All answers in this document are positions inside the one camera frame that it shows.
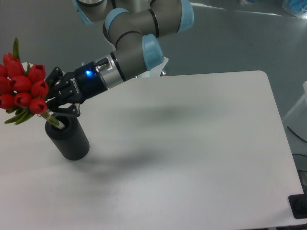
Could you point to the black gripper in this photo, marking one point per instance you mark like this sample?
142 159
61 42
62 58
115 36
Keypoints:
72 88

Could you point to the blue plastic bag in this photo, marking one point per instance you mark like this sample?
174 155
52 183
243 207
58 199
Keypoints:
297 8

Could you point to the black device at table corner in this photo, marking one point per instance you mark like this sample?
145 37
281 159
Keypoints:
298 204

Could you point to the black ribbed cylindrical vase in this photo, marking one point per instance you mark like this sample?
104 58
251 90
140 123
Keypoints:
71 141

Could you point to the red tulip bouquet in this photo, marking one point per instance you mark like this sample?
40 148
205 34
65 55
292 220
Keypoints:
24 92

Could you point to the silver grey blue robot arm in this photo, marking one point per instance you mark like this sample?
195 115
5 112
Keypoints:
133 28

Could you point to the white rounded side table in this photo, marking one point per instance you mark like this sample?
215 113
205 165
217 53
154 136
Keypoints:
26 65

